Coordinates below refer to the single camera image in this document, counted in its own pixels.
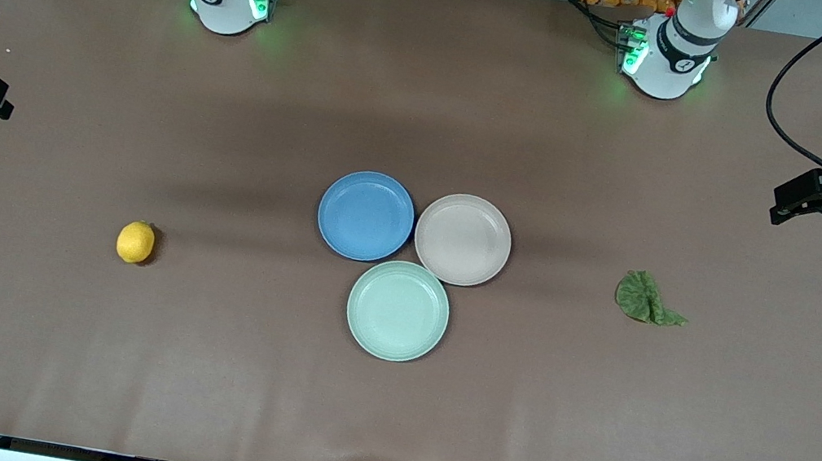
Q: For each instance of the yellow lemon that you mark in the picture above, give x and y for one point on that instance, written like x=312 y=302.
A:
x=135 y=242

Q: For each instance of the green lettuce leaf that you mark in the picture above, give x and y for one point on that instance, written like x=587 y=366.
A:
x=640 y=296

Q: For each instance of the beige pink plate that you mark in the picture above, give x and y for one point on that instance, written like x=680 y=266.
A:
x=463 y=239

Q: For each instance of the blue plate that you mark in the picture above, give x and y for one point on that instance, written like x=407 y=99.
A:
x=365 y=215

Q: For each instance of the pale green plate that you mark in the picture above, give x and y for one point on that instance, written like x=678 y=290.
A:
x=397 y=311

